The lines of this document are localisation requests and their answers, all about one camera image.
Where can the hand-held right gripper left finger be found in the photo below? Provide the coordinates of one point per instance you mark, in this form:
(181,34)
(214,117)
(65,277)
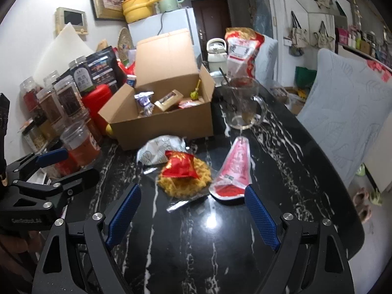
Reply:
(124,217)

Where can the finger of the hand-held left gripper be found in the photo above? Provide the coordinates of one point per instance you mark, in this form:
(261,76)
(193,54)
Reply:
(79,179)
(52,156)

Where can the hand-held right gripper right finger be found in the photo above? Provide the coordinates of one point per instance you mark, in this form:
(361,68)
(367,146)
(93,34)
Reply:
(262,220)

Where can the pink red pouch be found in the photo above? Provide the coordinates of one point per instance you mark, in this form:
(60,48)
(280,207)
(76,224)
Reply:
(232,171)

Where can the noodle snack packet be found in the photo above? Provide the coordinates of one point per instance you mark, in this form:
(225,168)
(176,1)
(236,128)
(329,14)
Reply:
(183,186)

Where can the red crinkled snack packet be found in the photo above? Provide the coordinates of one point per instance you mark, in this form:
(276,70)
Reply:
(179,165)

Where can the cardboard box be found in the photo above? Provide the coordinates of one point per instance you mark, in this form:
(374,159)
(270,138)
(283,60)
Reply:
(171,128)

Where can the gold snack box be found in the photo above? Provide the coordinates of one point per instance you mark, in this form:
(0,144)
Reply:
(167,104)

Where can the small red yellow snack packet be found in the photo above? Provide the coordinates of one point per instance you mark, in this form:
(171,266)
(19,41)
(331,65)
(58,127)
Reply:
(188,103)

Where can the person's left hand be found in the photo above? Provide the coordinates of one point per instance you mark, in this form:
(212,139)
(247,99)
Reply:
(15,251)

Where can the small jar with pink lid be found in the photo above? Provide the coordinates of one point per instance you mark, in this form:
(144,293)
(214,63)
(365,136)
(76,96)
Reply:
(32,134)

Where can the open plastic jar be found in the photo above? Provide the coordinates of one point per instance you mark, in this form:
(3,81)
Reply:
(81,147)

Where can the plastic jar with brown contents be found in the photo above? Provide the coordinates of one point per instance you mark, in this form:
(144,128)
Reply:
(50,105)

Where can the plastic jar with dark contents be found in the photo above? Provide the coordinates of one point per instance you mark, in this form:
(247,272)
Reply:
(69,98)

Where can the plastic jar with red contents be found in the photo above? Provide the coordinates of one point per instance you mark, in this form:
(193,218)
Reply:
(29,95)

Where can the red canister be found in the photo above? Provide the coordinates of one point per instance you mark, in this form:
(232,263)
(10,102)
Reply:
(98,104)

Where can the white crumpled snack packet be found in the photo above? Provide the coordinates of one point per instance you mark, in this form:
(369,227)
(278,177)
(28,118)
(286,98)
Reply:
(156,151)

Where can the clear plastic jar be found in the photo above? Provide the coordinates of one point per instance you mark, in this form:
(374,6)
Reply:
(50,78)

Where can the tall jar with black label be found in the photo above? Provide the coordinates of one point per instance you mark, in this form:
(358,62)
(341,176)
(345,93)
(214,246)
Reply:
(82,76)

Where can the purple white snack packet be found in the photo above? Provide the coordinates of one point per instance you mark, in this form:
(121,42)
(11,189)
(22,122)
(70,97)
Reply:
(144,102)

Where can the pink slippers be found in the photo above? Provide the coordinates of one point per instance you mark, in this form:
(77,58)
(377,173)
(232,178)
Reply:
(361,205)

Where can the black printed bag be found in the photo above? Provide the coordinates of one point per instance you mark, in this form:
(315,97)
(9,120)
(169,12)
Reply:
(102,66)

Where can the white foam board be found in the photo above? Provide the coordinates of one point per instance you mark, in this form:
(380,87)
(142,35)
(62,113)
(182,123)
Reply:
(66,52)

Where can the blue white snack tube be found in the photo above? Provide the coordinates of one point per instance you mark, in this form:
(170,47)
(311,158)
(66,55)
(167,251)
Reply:
(131,81)

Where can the glass mug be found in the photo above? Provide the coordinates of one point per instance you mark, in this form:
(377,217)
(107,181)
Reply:
(242,110)

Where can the green slippers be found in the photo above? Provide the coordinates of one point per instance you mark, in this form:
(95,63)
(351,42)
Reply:
(375,196)

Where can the red plastic bag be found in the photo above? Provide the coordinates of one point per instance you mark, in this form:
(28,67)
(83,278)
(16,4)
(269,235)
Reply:
(128,67)

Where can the woven straw fan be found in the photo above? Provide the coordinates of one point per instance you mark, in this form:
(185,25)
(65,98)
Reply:
(125,43)

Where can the white counter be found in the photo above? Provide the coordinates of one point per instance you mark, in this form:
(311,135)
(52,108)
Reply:
(379,153)

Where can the yellow green lollipop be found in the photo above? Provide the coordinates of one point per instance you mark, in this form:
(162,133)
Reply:
(195,93)

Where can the dark stirring stick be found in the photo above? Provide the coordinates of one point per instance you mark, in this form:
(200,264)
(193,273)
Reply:
(225,78)

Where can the green bag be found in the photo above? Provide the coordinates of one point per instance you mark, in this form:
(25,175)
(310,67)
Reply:
(306,78)

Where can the yellow pot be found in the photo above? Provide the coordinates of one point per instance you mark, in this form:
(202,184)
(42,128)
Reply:
(136,9)

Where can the large red white bag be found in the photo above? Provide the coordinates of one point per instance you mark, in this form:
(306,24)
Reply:
(243,52)

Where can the white thermos jug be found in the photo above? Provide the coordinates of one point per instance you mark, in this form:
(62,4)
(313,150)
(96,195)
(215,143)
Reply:
(216,55)

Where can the white refrigerator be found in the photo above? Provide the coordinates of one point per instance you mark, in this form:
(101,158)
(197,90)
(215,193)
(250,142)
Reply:
(177,21)

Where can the canvas tote bag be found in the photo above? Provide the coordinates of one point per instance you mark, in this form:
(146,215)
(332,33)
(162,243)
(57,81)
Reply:
(321,35)
(298,36)

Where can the pink sticky notes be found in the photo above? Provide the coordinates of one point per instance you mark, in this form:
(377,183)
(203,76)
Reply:
(378,69)

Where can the blue plastic hanging bag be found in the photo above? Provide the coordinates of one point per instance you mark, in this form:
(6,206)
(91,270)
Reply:
(263,15)

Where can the row of cosmetic bottles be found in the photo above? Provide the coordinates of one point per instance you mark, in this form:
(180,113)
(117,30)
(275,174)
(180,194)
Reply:
(364,41)

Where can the dark wooden door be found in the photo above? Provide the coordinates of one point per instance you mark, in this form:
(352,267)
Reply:
(211,15)

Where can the wall intercom panel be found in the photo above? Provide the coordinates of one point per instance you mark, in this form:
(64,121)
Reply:
(72,20)

